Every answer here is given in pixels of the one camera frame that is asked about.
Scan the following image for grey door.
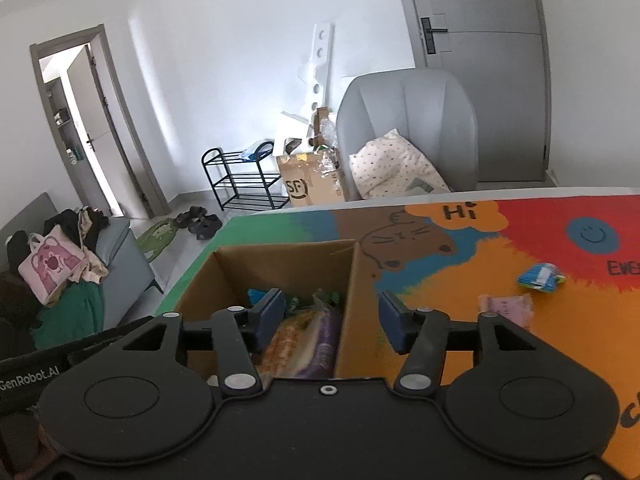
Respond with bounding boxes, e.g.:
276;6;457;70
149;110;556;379
392;0;551;183

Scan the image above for dark clothes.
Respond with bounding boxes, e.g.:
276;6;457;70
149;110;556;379
42;206;110;256

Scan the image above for black shoe rack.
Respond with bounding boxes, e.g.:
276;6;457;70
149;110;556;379
201;142;291;211

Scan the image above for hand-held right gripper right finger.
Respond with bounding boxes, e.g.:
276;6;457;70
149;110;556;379
378;290;546;398

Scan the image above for clear plastic wrap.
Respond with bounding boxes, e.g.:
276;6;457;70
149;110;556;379
312;107;343;171

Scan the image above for grey armchair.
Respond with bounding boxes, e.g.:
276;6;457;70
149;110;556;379
336;67;480;202

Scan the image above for green floor mat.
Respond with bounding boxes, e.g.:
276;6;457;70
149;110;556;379
135;217;178;261

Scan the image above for pink bear tote bag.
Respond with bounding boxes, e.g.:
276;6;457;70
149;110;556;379
17;224;87;308

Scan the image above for green cloth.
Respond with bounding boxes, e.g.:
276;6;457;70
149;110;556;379
32;280;106;351

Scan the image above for white dotted pillow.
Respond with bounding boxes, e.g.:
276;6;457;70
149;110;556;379
348;128;451;200

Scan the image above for purple label bread packet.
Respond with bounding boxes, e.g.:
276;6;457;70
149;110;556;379
477;292;535;331

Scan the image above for open interior door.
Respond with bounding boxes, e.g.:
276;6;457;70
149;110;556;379
65;45;128;213

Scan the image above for black door handle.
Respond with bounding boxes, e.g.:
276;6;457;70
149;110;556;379
420;16;450;56

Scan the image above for blue item on rack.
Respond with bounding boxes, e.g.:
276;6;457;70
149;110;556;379
240;142;273;162

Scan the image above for black sandal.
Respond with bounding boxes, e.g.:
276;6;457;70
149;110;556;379
189;214;223;241
170;205;207;231

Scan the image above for white packet purple label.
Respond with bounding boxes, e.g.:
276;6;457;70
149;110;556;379
300;307;343;380

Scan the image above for printed cardboard box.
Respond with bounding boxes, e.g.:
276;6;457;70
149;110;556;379
276;152;346;207

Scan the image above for grey door frame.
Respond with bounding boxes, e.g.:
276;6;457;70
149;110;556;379
30;25;171;219

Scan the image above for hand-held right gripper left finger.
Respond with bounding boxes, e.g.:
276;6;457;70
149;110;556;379
117;288;287;401

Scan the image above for colourful printed table mat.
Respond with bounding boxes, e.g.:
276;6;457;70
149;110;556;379
160;187;640;480

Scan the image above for beige garment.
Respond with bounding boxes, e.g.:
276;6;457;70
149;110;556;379
75;207;109;283

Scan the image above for white board with holes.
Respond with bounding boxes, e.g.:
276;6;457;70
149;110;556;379
296;22;333;113

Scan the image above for small teal snack packet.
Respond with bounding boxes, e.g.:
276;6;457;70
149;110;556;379
517;262;567;292

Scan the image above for clear cracker packet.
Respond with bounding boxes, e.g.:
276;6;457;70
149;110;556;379
257;312;321;378

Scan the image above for white foam board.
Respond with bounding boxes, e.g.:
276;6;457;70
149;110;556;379
277;110;316;153

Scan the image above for grey sofa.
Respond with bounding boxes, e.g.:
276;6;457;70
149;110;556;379
0;191;163;356

